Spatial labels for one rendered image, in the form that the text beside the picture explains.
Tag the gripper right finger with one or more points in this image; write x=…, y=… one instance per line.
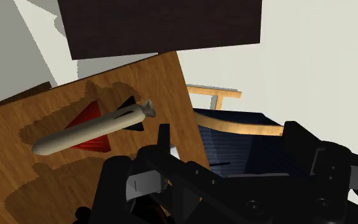
x=302, y=145

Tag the blue chair with wooden frame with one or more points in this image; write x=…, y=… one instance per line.
x=228, y=145

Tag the wooden table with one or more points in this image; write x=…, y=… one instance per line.
x=14, y=130

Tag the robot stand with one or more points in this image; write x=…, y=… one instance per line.
x=160, y=24

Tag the beige toy rocket red fins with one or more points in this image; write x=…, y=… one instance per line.
x=85, y=132

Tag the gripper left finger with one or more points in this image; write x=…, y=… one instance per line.
x=114, y=183

